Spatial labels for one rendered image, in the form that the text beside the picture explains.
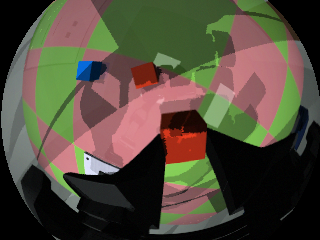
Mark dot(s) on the blue cube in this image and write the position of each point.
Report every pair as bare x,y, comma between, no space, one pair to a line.
88,70

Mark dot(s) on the red cube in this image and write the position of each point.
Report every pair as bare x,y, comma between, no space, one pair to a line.
145,75
184,136

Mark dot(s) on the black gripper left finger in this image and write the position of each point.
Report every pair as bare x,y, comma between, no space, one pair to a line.
139,186

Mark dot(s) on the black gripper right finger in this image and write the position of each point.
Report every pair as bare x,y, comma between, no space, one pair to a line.
241,167

